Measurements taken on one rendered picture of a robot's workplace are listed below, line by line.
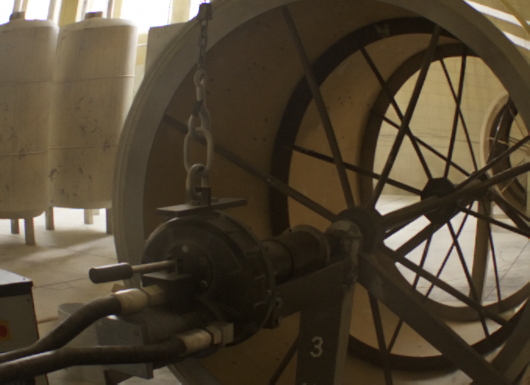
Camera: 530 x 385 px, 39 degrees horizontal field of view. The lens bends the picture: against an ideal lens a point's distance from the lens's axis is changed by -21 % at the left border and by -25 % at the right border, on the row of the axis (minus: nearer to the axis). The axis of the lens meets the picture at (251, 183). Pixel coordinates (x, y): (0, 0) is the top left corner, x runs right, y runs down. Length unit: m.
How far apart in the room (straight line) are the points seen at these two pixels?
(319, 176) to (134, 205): 1.47
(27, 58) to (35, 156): 1.01
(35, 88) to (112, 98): 1.32
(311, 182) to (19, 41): 4.30
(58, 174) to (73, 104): 0.74
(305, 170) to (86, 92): 4.88
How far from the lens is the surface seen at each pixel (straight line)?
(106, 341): 1.60
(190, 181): 1.74
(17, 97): 7.70
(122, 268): 1.55
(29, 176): 7.81
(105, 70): 8.69
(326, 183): 4.24
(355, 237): 2.32
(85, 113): 8.64
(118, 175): 2.90
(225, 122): 3.31
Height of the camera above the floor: 1.27
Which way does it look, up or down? 5 degrees down
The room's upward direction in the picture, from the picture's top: straight up
